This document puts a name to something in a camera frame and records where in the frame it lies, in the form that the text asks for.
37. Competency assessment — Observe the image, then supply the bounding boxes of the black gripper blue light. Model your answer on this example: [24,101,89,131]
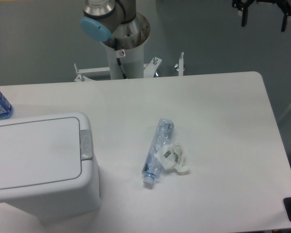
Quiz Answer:
[231,0,291,32]

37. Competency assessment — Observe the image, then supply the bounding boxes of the white push-lid trash can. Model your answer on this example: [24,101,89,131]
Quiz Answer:
[0,112,101,219]

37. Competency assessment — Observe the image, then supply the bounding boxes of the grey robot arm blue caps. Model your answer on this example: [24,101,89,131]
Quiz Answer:
[80,0,291,50]

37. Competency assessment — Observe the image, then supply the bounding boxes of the crumpled white paper wrapper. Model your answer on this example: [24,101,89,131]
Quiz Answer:
[155,143,189,173]

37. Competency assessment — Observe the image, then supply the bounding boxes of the crushed clear plastic bottle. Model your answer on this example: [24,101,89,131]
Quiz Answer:
[142,118,174,187]

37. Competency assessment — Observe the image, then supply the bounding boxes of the black cable on pedestal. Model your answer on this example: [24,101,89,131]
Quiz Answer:
[113,38,127,80]

